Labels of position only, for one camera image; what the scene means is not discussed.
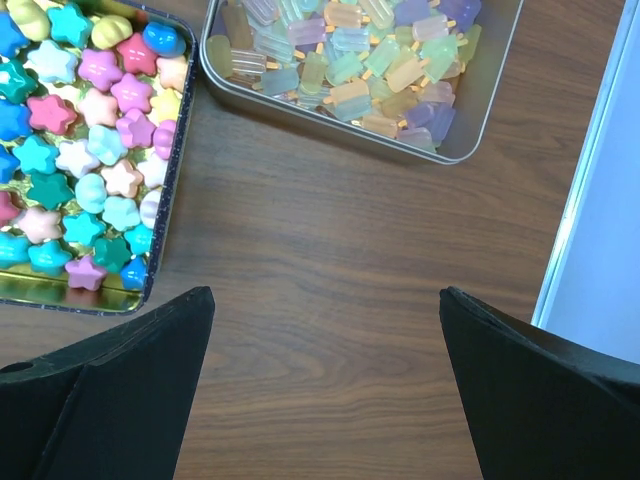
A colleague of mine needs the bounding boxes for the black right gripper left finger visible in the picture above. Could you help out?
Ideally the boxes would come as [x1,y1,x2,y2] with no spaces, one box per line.
[1,286,215,479]

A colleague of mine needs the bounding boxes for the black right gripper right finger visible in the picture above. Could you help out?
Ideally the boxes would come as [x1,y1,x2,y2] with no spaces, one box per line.
[439,287,639,479]

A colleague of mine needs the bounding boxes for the star candy tin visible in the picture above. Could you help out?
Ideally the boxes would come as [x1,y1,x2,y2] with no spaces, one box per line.
[1,1,198,315]

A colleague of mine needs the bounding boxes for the silver popsicle candy tin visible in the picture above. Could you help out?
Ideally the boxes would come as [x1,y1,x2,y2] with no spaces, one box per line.
[200,1,522,165]

